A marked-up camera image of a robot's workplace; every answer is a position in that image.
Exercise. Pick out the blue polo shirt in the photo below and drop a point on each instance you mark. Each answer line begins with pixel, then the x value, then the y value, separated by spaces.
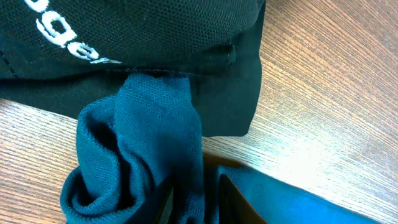
pixel 128 143

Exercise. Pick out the black folded polo shirt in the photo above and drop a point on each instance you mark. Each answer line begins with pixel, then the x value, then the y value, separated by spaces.
pixel 60 55

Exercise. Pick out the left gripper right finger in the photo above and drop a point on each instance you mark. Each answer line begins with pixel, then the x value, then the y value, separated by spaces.
pixel 233 206

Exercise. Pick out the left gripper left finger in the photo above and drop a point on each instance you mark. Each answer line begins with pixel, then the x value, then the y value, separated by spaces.
pixel 152 209

